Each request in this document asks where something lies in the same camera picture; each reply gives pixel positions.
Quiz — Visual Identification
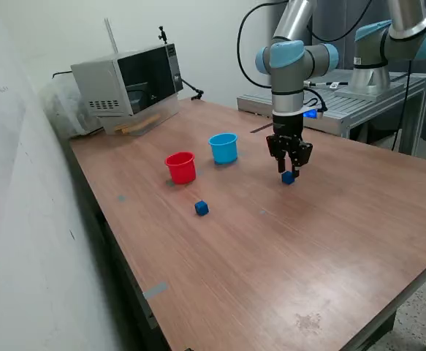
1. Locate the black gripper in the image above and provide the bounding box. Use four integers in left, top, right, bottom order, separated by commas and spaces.
265, 113, 313, 179

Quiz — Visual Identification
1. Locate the aluminium robot base table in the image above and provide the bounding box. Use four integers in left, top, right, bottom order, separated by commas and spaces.
236, 67, 426, 156

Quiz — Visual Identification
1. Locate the blue plastic cup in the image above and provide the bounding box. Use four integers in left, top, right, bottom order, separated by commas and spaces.
208, 132, 240, 165

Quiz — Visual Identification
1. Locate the red plastic cup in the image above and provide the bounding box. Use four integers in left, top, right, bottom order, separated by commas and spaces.
164, 151, 197, 186

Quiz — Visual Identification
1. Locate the clear plastic container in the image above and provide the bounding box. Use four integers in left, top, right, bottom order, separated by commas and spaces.
97, 93, 181, 137

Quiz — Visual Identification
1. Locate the dark grey curtain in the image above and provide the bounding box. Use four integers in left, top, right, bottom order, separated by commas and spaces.
269, 0, 426, 146

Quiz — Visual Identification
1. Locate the wooden stick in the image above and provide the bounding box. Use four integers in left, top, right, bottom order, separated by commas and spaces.
113, 113, 161, 135

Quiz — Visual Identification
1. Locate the large tape mark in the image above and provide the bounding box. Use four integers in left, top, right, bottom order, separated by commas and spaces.
142, 281, 169, 301

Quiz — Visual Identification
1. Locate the silver microwave oven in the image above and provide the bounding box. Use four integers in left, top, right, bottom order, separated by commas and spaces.
69, 42, 184, 118

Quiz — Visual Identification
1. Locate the white thin rod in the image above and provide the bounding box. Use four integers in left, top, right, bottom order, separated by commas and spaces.
104, 17, 120, 55

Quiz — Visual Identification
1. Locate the translucent plastic bag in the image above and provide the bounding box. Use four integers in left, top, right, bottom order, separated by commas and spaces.
39, 76, 104, 140

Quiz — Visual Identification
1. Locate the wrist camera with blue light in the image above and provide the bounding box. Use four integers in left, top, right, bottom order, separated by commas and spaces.
302, 107, 325, 121

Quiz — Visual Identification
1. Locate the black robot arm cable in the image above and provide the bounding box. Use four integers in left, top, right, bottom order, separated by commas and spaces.
237, 0, 374, 113

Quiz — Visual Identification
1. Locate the black base cable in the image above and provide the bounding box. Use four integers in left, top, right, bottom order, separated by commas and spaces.
387, 60, 414, 151

